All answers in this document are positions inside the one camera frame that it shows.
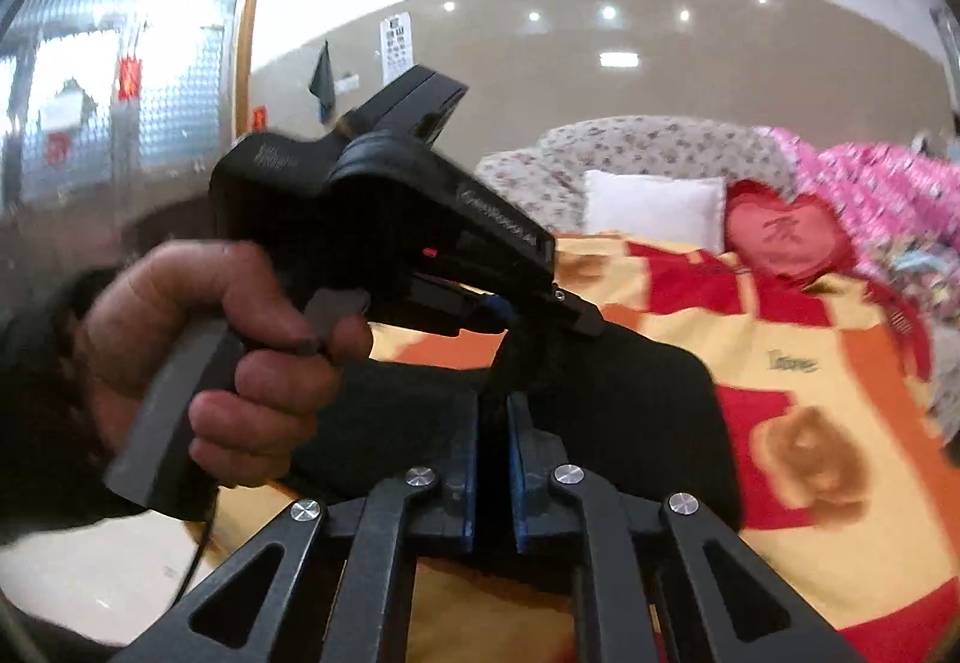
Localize glass block window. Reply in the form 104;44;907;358
0;0;267;218

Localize metal railing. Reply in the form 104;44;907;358
930;5;955;73

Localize colourful cloth bundle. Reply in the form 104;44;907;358
874;234;960;305

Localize white pillow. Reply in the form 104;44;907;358
583;169;727;253

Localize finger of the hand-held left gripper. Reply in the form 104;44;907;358
409;273;520;335
534;286;605;338

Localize black cable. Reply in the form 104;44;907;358
176;509;220;608

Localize person's left forearm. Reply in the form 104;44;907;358
0;265;128;548

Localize orange red printed blanket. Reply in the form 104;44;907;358
210;232;960;663

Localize pink printed quilt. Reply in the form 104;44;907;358
772;127;960;424

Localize eye chart poster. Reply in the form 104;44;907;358
381;12;414;86

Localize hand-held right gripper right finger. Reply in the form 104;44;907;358
506;394;863;663

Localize dark hanging cloth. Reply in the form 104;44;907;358
309;43;337;124

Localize person's left hand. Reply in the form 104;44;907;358
79;240;374;490

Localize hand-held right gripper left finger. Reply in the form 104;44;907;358
112;399;481;663

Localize black pants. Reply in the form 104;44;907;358
285;324;745;530

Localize red heart cushion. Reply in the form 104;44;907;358
724;179;856;281

